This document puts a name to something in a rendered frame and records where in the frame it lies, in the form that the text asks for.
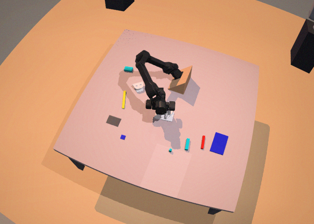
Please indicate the blue flat rectangular plate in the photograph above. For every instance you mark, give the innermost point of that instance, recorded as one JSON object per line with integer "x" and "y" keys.
{"x": 219, "y": 143}

